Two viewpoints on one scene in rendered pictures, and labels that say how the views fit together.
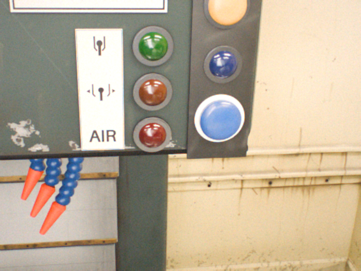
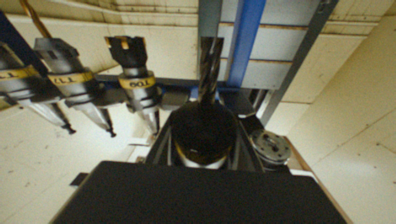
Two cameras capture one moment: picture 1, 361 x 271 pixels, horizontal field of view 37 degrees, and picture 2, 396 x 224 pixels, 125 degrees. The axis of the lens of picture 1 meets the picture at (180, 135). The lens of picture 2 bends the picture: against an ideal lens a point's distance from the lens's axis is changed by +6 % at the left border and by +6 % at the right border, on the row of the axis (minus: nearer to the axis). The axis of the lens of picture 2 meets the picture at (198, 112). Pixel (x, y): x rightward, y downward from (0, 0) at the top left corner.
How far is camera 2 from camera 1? 71 cm
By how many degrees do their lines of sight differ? 62
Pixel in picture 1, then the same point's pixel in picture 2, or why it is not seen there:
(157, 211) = (201, 33)
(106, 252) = (224, 15)
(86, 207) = (227, 44)
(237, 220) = not seen: outside the picture
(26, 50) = not seen: hidden behind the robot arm
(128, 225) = (213, 27)
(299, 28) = (161, 71)
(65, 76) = not seen: hidden behind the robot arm
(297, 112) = (153, 43)
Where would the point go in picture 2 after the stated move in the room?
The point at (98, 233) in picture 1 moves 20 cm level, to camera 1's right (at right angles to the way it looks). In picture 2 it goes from (226, 29) to (189, 28)
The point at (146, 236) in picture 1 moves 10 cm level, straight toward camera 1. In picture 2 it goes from (206, 18) to (208, 16)
